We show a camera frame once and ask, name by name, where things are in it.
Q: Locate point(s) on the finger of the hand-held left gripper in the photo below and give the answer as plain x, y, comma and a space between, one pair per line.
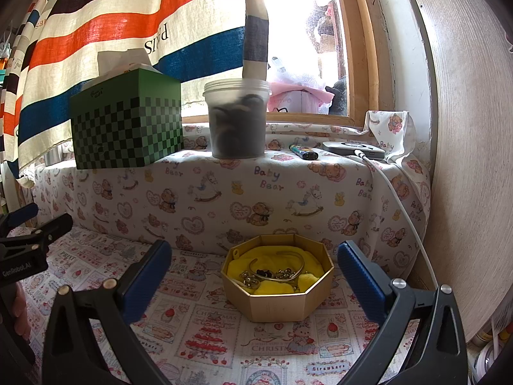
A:
20, 216
54, 230

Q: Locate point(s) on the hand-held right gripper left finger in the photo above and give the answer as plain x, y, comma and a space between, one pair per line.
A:
144, 284

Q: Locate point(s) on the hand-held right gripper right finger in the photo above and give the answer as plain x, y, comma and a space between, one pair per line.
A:
360, 284

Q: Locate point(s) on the gold octagonal jewelry box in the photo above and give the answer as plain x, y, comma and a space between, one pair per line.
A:
280, 308

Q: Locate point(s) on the person's left hand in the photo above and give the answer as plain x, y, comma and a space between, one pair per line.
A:
22, 313

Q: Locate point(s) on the gold bangle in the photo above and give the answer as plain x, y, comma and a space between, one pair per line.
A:
301, 262

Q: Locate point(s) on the yellow cloth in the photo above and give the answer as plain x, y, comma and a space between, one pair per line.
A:
272, 288

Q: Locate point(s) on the green checkered tissue box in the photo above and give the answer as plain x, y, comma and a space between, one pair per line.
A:
124, 128

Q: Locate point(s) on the bear print cloth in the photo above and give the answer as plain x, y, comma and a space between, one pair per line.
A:
240, 192

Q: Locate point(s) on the grey power bank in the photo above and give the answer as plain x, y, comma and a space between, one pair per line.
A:
344, 148

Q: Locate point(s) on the blue lighter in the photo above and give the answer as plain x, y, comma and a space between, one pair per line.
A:
304, 152

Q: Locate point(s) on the light wooden panel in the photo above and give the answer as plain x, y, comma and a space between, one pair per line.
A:
473, 148

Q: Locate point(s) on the white tissue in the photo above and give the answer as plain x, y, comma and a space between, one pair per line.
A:
120, 62

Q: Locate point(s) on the clear plastic jar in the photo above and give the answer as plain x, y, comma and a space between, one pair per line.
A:
236, 128

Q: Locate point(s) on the dark fabric item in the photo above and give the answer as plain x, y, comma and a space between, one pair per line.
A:
336, 96

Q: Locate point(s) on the pink fabric item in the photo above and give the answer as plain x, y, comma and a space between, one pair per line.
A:
300, 96

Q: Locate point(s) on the striped curtain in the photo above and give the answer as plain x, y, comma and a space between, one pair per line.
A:
120, 20

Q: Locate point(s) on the wooden window frame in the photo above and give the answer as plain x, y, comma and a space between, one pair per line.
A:
360, 48

